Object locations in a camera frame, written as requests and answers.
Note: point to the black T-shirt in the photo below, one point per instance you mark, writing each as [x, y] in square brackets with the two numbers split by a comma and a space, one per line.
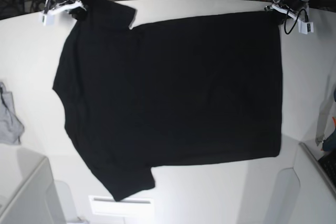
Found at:
[191, 91]

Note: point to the grey cloth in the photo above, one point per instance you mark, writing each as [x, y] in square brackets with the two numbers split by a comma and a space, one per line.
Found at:
[11, 127]

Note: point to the black keyboard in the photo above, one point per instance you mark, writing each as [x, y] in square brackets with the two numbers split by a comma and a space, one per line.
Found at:
[328, 163]

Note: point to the orange handled tool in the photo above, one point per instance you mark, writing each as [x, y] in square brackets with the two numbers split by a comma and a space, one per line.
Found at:
[334, 121]

